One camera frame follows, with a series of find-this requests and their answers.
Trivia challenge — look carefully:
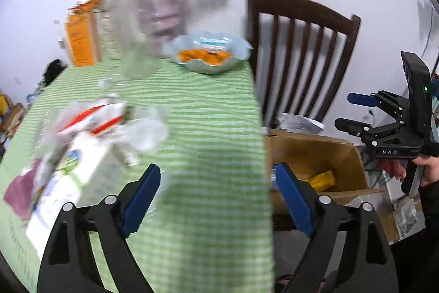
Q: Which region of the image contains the white green milk carton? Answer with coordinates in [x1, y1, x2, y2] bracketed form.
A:
[26, 132, 124, 258]

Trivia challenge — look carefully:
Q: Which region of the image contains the orange book box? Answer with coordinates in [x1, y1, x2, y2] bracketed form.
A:
[65, 0, 102, 67]

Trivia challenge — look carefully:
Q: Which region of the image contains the clear plastic pitcher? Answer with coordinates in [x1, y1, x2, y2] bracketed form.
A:
[103, 0, 160, 80]

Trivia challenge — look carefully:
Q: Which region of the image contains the clear plastic cup lid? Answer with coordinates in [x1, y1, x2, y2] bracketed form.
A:
[116, 105, 170, 154]

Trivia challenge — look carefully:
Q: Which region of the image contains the green checkered tablecloth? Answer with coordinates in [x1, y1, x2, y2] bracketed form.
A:
[0, 57, 275, 293]

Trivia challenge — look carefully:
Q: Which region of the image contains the pink towel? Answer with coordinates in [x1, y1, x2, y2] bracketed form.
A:
[3, 159, 42, 220]

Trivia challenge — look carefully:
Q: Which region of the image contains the red white snack bag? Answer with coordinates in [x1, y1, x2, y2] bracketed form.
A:
[55, 96, 126, 136]

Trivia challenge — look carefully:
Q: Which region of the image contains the person right hand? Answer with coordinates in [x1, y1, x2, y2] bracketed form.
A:
[394, 155, 439, 187]

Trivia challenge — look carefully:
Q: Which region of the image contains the dark wooden chair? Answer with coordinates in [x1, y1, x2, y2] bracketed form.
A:
[246, 0, 362, 129]

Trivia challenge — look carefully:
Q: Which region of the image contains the yellow snack bag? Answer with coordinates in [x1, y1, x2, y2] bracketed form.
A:
[303, 170, 336, 192]

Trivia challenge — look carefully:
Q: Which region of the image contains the cardboard trash box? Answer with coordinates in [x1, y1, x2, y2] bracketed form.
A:
[265, 129, 392, 216]

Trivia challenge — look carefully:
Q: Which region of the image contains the light green wavy bowl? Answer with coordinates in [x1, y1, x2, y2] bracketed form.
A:
[163, 31, 253, 75]

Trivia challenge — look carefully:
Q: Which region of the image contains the white paper envelope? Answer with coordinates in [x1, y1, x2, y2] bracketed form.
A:
[277, 113, 324, 135]

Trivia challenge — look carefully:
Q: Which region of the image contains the black bag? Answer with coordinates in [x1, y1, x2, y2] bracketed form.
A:
[43, 60, 68, 87]

